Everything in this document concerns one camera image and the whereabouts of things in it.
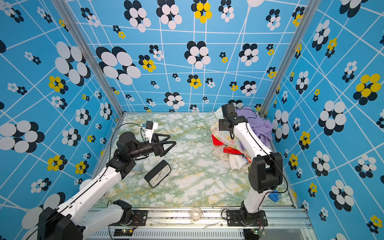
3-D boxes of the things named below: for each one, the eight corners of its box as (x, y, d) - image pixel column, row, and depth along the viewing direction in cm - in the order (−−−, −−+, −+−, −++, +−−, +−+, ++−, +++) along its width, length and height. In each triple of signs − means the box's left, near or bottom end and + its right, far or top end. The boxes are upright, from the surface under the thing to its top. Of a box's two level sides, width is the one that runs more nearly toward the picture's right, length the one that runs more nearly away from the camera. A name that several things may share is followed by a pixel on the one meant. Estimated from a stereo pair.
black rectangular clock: (148, 182, 87) (143, 176, 79) (166, 165, 93) (163, 158, 86) (153, 188, 84) (149, 183, 77) (172, 171, 91) (170, 164, 84)
